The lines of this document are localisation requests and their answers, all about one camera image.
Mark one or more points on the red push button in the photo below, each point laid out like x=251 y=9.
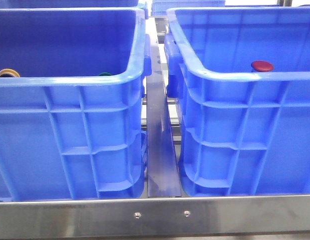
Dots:
x=261 y=66

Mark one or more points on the green push button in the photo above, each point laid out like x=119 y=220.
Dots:
x=105 y=74

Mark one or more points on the blue left plastic crate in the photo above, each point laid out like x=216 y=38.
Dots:
x=65 y=132

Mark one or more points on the blue plastic crate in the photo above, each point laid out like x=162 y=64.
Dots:
x=243 y=133
x=65 y=132

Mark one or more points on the blue right plastic crate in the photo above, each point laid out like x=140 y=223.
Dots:
x=243 y=133

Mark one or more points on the blue far crate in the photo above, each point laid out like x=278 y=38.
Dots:
x=159 y=7

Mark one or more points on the blue far-left rear crate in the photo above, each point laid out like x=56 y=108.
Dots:
x=18 y=4

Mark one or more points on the steel divider rail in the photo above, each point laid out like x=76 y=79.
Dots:
x=162 y=170

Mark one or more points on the steel front rail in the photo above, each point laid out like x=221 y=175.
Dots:
x=181 y=216

